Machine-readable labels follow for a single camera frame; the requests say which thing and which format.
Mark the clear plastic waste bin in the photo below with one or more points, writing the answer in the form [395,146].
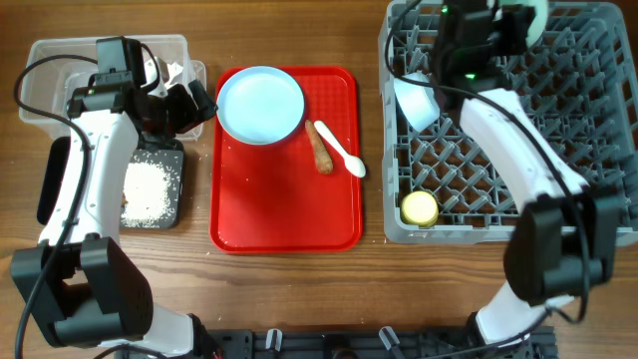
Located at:
[45,90]

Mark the red serving tray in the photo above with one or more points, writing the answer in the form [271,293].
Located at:
[270,198]

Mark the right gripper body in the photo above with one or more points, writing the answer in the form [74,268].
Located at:
[507,37]

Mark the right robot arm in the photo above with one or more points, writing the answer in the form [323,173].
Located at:
[564,240]

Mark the brown carrot stick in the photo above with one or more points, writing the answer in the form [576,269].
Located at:
[322,160]

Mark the light green bowl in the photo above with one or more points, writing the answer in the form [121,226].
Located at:
[538,24]

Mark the yellow plastic cup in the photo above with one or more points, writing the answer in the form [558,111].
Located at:
[419,208]

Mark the white rice pile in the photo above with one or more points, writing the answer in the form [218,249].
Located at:
[147,190]

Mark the large light blue plate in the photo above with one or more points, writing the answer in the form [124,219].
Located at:
[260,105]

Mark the grey dishwasher rack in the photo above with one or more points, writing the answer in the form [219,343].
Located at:
[577,83]

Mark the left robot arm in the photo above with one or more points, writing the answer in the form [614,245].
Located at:
[77,283]

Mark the small light blue bowl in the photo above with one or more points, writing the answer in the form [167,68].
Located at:
[417,103]

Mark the white plastic spoon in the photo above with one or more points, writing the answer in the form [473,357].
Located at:
[353,164]

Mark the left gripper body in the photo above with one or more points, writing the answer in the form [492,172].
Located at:
[174,114]

